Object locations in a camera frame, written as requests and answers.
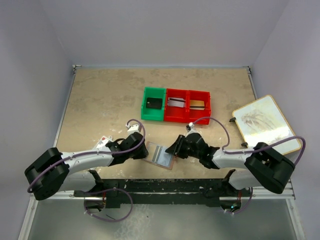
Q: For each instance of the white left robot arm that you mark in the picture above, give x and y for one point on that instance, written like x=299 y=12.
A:
x=56 y=171

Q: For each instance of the gold magnetic stripe cards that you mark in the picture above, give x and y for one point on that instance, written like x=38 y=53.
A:
x=197 y=104

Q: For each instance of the yellow framed whiteboard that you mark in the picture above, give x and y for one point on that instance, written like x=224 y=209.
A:
x=262 y=121

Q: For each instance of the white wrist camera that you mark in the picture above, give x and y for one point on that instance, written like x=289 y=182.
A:
x=134 y=128
x=190 y=128

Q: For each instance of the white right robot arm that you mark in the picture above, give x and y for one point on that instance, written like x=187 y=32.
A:
x=261 y=166

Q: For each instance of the green plastic bin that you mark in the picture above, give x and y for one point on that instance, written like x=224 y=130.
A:
x=152 y=114

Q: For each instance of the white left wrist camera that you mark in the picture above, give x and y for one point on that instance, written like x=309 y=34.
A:
x=134 y=128

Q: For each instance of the pink leather card holder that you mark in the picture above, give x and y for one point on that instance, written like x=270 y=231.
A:
x=158 y=156

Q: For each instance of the red plastic bin right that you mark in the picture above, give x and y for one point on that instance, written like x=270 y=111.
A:
x=199 y=95

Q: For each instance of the silver magnetic stripe cards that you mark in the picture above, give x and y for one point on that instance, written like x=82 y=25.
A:
x=176 y=102

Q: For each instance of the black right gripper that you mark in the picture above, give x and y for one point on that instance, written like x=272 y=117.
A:
x=176 y=148

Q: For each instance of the black VIP cards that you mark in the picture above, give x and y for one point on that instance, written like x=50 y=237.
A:
x=154 y=103

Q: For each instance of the red plastic bin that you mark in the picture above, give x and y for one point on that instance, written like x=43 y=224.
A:
x=175 y=109
x=199 y=95

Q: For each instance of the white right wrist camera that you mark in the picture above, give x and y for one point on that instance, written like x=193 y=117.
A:
x=190 y=128

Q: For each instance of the red plastic bin middle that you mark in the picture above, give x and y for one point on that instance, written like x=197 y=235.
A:
x=175 y=109

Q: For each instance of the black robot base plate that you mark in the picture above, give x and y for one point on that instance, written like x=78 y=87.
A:
x=210 y=192

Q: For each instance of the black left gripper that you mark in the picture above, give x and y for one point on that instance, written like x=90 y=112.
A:
x=142 y=153

